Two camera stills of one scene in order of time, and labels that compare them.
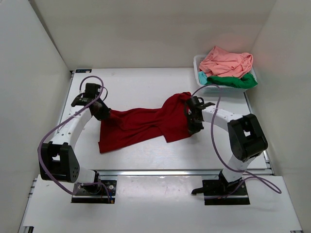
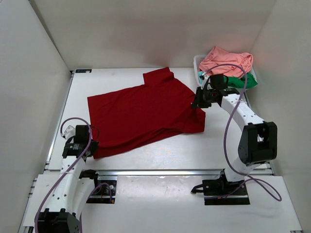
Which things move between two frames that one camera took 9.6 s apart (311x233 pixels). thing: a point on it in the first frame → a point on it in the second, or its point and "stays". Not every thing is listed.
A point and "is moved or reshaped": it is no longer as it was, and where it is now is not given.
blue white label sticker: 87,71 stays
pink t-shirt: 220,63 stays
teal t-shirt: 202,77 stays
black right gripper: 192,129 → 198,103
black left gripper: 104,113 → 95,146
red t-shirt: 123,126 is moved or reshaped
